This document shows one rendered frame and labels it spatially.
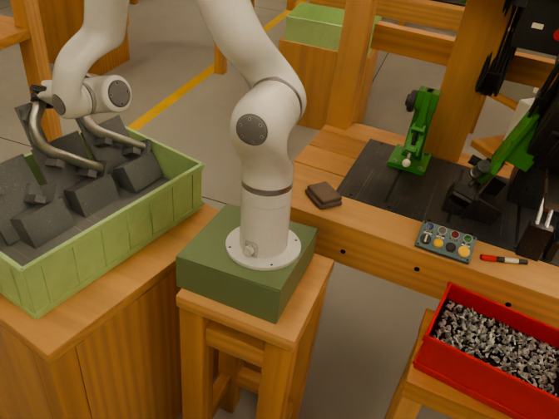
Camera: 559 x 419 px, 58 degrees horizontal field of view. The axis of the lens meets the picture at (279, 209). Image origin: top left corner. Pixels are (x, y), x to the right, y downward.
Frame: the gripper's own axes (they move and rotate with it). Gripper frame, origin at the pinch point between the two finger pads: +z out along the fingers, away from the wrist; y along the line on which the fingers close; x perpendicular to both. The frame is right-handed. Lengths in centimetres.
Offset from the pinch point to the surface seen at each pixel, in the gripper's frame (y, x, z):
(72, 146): -14.7, 7.3, 4.3
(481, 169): -77, -13, -94
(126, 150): -30.6, 1.9, 1.4
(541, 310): -87, 22, -112
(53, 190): -10.9, 21.9, -0.3
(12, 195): -3.2, 26.2, 4.7
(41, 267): -2.9, 42.1, -19.3
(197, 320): -35, 46, -42
